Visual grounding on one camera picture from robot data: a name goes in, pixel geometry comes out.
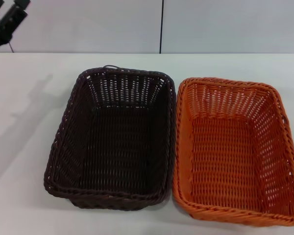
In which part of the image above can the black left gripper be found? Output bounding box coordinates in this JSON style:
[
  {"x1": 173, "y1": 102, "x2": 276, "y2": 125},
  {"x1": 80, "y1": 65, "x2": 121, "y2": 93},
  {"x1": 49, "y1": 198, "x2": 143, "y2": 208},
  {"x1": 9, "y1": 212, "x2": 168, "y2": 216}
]
[{"x1": 0, "y1": 0, "x2": 31, "y2": 53}]

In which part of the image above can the orange wicker basket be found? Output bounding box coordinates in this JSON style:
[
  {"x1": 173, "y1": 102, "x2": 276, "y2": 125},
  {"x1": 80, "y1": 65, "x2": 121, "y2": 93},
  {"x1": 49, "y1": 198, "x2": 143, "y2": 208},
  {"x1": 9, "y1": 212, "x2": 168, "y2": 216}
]
[{"x1": 172, "y1": 77, "x2": 294, "y2": 229}]

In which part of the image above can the dark brown wicker basket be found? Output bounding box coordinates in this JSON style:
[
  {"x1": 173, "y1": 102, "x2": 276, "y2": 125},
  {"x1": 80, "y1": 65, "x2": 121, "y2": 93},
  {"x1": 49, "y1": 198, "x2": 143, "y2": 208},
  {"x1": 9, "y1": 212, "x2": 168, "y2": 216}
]
[{"x1": 43, "y1": 64, "x2": 177, "y2": 209}]

